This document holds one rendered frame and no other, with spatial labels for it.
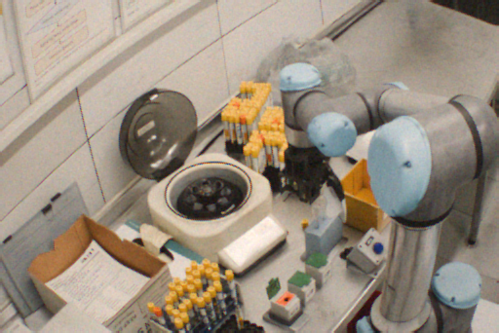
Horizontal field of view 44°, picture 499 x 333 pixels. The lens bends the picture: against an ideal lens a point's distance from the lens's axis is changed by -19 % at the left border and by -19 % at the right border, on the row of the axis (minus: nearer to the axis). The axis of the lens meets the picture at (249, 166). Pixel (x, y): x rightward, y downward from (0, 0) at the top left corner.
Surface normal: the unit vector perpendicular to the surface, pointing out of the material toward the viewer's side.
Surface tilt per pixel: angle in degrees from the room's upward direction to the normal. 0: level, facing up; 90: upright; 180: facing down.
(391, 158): 84
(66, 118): 90
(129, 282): 2
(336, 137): 90
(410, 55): 0
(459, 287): 7
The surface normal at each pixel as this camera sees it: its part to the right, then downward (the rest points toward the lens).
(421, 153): 0.11, -0.18
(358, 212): -0.63, 0.54
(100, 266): -0.07, -0.79
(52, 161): 0.80, 0.31
